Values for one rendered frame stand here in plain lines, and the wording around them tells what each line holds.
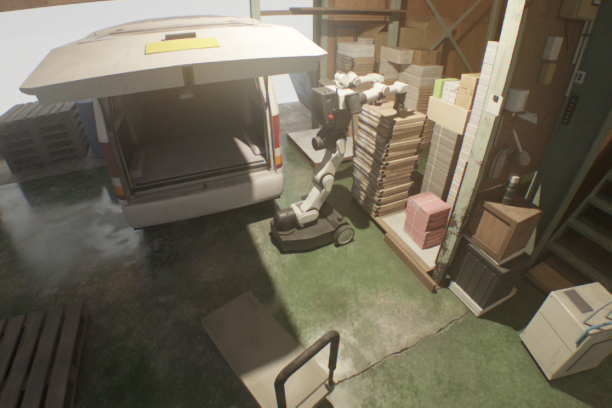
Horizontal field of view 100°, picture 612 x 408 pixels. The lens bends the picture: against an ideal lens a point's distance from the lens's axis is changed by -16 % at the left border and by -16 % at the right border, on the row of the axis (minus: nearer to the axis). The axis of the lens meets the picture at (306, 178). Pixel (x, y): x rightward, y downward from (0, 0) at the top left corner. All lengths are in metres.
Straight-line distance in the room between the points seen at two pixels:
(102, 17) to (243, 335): 5.48
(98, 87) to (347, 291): 2.09
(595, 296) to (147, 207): 3.25
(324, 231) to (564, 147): 2.02
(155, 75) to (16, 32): 5.41
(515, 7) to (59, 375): 3.29
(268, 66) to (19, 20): 5.59
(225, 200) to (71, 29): 4.51
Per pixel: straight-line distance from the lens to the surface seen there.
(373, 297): 2.50
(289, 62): 1.43
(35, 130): 5.51
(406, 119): 2.68
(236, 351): 2.02
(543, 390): 2.54
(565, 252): 3.32
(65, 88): 1.42
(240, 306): 2.19
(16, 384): 2.61
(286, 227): 2.67
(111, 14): 6.23
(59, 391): 2.41
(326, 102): 2.28
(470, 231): 2.37
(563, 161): 2.81
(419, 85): 4.38
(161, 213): 2.78
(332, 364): 1.64
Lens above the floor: 1.95
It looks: 31 degrees down
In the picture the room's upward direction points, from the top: straight up
